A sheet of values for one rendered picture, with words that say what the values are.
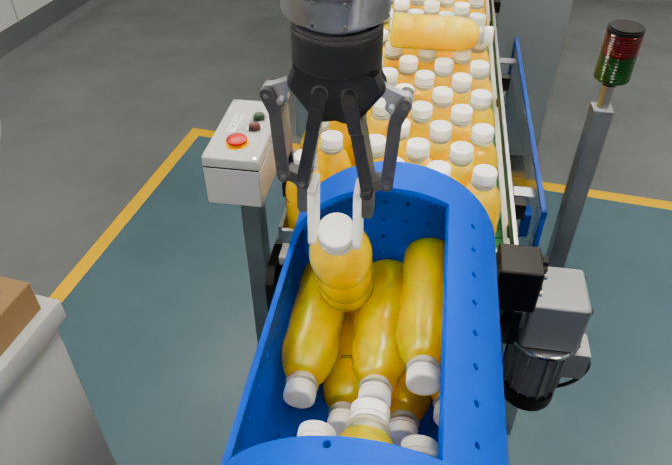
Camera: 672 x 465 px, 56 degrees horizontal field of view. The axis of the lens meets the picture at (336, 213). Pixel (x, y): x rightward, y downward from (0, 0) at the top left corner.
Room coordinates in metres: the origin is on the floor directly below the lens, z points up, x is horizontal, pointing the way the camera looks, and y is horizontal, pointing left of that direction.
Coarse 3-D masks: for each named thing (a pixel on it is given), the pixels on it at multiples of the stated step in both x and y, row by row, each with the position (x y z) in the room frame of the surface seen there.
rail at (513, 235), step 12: (492, 0) 1.90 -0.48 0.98; (492, 12) 1.80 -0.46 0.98; (492, 24) 1.74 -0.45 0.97; (504, 108) 1.25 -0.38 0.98; (504, 120) 1.19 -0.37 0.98; (504, 132) 1.15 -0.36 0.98; (504, 144) 1.10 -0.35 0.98; (504, 156) 1.07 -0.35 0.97; (504, 168) 1.04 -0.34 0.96; (504, 180) 1.01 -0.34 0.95; (516, 228) 0.83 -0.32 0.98; (516, 240) 0.80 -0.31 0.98
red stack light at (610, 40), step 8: (608, 32) 1.04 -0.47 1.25; (608, 40) 1.04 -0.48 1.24; (616, 40) 1.02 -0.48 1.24; (624, 40) 1.02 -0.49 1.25; (632, 40) 1.01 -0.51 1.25; (640, 40) 1.02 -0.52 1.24; (608, 48) 1.03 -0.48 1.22; (616, 48) 1.02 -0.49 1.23; (624, 48) 1.02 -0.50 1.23; (632, 48) 1.02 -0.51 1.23; (608, 56) 1.03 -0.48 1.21; (616, 56) 1.02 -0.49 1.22; (624, 56) 1.02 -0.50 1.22; (632, 56) 1.02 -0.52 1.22
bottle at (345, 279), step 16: (368, 240) 0.52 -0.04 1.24; (320, 256) 0.49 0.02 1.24; (336, 256) 0.48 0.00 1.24; (352, 256) 0.48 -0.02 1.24; (368, 256) 0.50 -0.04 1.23; (320, 272) 0.49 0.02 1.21; (336, 272) 0.48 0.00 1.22; (352, 272) 0.48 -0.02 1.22; (368, 272) 0.51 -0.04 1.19; (320, 288) 0.53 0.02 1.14; (336, 288) 0.50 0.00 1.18; (352, 288) 0.50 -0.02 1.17; (368, 288) 0.54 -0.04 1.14; (336, 304) 0.54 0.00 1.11; (352, 304) 0.54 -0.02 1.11
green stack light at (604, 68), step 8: (600, 56) 1.05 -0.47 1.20; (600, 64) 1.04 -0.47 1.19; (608, 64) 1.02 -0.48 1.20; (616, 64) 1.02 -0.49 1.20; (624, 64) 1.02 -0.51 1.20; (632, 64) 1.02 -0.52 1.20; (600, 72) 1.03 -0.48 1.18; (608, 72) 1.02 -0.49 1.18; (616, 72) 1.02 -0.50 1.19; (624, 72) 1.02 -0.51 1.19; (632, 72) 1.03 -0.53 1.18; (600, 80) 1.03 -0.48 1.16; (608, 80) 1.02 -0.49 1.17; (616, 80) 1.01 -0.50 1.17; (624, 80) 1.02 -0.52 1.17
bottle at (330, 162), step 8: (320, 152) 0.92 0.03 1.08; (328, 152) 0.91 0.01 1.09; (336, 152) 0.91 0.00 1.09; (344, 152) 0.92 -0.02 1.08; (320, 160) 0.91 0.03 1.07; (328, 160) 0.90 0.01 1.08; (336, 160) 0.90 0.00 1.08; (344, 160) 0.91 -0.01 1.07; (320, 168) 0.90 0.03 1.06; (328, 168) 0.90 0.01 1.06; (336, 168) 0.90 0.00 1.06; (344, 168) 0.90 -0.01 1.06; (328, 176) 0.89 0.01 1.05
